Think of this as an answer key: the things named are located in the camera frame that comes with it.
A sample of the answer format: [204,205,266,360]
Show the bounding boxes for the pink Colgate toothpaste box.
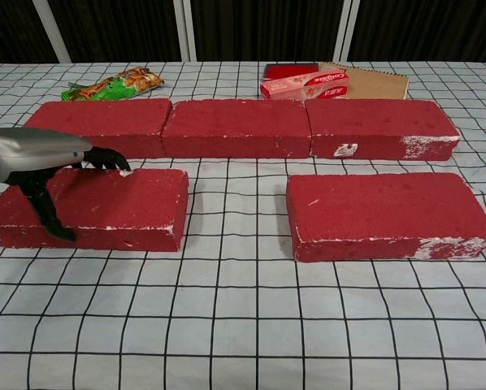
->
[260,68,349,101]

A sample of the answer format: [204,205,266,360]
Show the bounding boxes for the white black checkered tablecloth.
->
[0,60,486,390]

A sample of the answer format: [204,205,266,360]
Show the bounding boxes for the red brick white scuffed corner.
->
[285,172,486,263]

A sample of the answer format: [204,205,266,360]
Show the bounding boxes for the red brick white notch mark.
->
[306,98,461,163]

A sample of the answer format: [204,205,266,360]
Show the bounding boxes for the green orange snack packet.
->
[60,67,164,103]

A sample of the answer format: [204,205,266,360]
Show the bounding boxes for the brown spiral notebook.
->
[318,61,410,101]

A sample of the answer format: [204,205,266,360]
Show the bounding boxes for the red brick chipped white edges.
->
[0,167,190,254]

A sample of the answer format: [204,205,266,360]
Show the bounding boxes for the red foam brick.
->
[24,98,173,159]
[161,99,312,159]

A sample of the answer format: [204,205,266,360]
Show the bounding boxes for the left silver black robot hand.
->
[0,128,131,241]

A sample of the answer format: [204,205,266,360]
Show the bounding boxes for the red black stamp pad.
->
[263,63,321,81]

